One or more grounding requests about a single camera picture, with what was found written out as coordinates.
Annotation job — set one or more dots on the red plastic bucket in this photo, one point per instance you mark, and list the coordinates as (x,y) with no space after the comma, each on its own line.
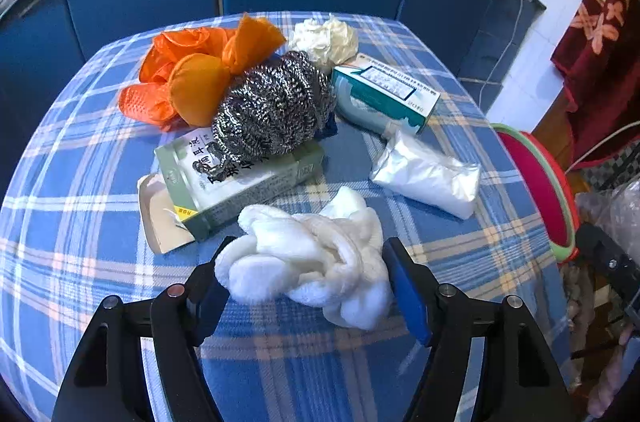
(562,182)

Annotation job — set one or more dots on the clear plastic bag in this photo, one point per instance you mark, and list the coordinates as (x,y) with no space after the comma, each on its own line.
(620,207)

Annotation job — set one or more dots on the blue checked tablecloth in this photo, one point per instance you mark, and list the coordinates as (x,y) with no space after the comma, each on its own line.
(100,182)

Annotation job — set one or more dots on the orange rubber glove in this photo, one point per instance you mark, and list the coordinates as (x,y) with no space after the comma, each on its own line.
(200,87)

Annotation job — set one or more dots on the blue chenille cloth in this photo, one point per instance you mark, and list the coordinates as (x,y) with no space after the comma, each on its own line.
(330,126)

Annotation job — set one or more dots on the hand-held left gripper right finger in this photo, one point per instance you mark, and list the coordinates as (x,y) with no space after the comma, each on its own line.
(407,297)

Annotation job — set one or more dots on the steel wool scrubber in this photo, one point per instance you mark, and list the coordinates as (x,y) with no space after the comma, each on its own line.
(270,102)

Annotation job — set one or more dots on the teal and white box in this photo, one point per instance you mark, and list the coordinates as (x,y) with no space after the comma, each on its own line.
(380,97)

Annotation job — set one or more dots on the green medicine box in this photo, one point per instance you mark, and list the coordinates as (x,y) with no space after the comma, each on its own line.
(240,197)

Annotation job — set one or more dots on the red floral curtain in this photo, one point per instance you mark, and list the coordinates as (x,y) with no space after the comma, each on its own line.
(600,52)

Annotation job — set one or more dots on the white plastic packet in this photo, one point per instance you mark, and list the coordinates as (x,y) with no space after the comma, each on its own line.
(425,172)

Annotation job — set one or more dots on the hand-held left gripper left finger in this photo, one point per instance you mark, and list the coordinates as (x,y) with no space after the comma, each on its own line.
(209,302)

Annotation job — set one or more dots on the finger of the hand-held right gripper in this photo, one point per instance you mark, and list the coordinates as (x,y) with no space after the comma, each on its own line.
(605,259)

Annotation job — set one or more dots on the person's right hand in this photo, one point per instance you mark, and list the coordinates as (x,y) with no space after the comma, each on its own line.
(617,372)

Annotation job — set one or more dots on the red bucket with green rim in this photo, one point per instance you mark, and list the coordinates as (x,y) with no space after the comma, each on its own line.
(535,187)

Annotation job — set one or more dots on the white cloth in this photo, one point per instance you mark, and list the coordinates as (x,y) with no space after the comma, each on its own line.
(300,252)

